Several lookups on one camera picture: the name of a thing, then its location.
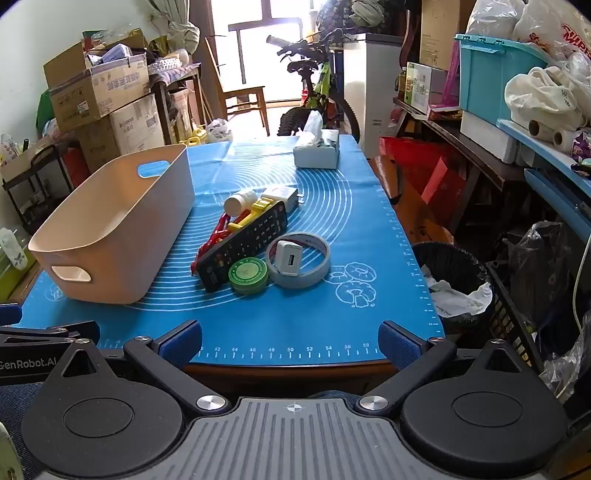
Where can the tissue box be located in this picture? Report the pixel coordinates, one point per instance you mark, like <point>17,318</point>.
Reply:
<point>318,154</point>

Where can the tall brown cardboard box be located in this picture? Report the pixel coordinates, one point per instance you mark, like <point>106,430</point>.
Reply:
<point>441,32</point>

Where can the white foam box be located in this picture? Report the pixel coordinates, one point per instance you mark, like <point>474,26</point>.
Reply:
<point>487,136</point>

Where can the white cloth bag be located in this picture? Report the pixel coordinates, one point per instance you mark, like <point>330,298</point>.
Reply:
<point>540,99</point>

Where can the white usb charger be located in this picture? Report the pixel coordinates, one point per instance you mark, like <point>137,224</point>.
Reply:
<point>289,258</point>

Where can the white floor bag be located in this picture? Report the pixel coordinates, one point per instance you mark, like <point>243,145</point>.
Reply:
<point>218,130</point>

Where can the black trash bin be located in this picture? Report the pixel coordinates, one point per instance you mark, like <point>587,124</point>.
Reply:
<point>443,263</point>

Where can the white pill bottle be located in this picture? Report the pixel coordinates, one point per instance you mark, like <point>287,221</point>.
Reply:
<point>239,202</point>

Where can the open cardboard box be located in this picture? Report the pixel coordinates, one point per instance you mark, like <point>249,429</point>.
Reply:
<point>92,101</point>

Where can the yellow floor toy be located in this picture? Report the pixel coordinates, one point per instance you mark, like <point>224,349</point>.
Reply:
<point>194,137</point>

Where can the white power adapter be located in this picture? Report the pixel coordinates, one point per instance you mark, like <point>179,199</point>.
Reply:
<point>281,194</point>

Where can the black trolley cart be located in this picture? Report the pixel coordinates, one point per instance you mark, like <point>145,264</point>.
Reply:
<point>27,189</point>

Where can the black plastic crate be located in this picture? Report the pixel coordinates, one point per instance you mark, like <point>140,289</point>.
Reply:
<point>508,318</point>

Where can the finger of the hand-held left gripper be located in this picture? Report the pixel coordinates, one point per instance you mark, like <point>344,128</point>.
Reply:
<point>60,331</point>
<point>9,314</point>

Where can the light blue shelf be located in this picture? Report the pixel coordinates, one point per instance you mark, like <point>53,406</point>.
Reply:
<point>554,180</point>

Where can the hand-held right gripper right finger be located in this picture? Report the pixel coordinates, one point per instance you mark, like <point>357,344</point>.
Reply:
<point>396,344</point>

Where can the red paper bag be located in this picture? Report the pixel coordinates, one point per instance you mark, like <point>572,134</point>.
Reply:
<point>415,161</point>

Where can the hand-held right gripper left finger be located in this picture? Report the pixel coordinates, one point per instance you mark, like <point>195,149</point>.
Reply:
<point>182,339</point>

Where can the green curtain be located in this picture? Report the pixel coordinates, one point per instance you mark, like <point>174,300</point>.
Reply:
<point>180,32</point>

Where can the black bicycle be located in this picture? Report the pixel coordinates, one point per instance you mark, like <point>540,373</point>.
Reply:
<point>318,92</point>

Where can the blue silicone mat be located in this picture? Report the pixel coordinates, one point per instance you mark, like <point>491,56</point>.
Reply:
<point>369,221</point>

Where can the grey tape roll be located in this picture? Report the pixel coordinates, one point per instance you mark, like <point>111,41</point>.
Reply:
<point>318,265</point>

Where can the dark wooden shelf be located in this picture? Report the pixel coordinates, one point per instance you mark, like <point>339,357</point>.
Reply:
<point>471,147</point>

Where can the yellow plastic toy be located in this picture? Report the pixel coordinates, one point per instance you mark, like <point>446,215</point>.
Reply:
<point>251,214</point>

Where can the white chest freezer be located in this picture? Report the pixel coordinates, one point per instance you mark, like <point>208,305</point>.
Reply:
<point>374,92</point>

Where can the teal storage bin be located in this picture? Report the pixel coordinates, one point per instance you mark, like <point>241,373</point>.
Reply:
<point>485,78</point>

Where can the black plastic bag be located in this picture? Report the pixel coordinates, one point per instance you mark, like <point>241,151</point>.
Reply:
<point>535,267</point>

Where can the wooden chair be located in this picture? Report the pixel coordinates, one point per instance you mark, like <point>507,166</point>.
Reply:
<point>244,94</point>

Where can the beige plastic basket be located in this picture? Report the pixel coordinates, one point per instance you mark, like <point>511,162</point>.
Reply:
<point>115,230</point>

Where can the green round tin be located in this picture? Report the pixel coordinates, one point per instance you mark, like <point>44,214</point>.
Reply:
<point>248,276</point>

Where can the green printed box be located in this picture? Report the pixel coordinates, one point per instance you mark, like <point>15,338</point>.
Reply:
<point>422,87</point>

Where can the white plastic bags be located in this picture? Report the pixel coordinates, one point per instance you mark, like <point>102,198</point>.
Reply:
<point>531,23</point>

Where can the black remote control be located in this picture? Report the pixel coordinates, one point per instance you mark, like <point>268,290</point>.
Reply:
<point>249,240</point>

